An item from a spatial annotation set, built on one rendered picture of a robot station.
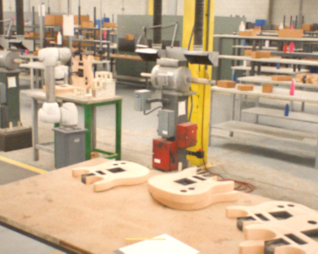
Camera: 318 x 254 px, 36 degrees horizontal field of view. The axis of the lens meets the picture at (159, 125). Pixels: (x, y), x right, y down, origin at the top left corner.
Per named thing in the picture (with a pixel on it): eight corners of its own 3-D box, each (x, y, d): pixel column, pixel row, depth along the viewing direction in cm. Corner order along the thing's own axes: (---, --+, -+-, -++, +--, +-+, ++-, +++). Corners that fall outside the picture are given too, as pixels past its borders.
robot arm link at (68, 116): (79, 124, 506) (79, 104, 502) (61, 125, 500) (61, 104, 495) (75, 121, 521) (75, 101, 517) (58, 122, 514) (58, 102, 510)
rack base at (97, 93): (106, 97, 585) (106, 88, 583) (95, 98, 573) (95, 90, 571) (91, 93, 603) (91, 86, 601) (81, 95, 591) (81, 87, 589)
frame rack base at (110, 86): (115, 95, 596) (115, 81, 592) (106, 97, 584) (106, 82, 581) (100, 92, 613) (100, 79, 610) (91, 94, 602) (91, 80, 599)
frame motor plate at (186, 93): (196, 94, 509) (196, 90, 508) (182, 96, 491) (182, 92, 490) (169, 90, 531) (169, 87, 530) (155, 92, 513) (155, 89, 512)
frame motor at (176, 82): (193, 91, 511) (194, 66, 506) (177, 93, 491) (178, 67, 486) (163, 87, 537) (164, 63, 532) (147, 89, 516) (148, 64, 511)
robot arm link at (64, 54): (68, 52, 506) (55, 51, 501) (72, 44, 490) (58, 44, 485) (70, 63, 503) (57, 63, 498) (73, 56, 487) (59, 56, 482)
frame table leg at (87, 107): (91, 179, 570) (91, 103, 552) (87, 180, 566) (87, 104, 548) (88, 178, 574) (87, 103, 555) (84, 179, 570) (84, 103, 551)
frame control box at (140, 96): (164, 116, 507) (165, 91, 502) (151, 119, 491) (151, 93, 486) (147, 113, 522) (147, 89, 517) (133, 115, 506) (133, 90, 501)
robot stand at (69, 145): (66, 198, 507) (65, 132, 493) (52, 191, 527) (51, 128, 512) (89, 193, 525) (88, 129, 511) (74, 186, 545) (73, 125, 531)
